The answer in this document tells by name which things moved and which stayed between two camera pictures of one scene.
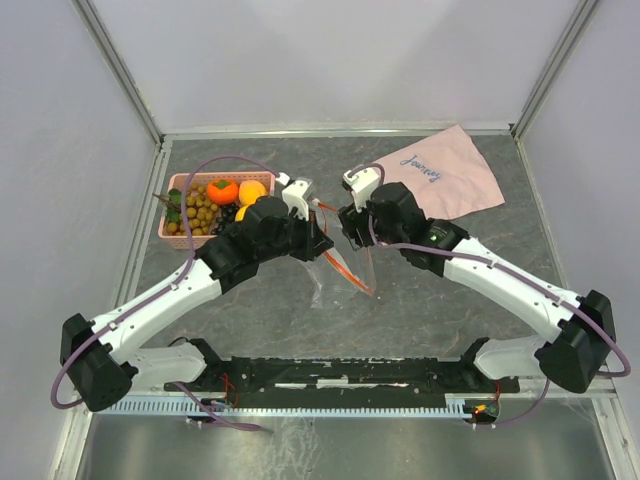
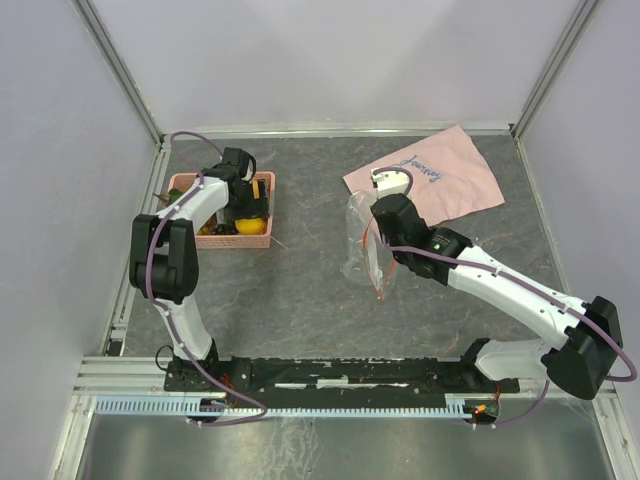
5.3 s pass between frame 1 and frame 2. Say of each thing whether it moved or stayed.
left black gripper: moved
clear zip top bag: moved
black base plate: stayed
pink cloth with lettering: stayed
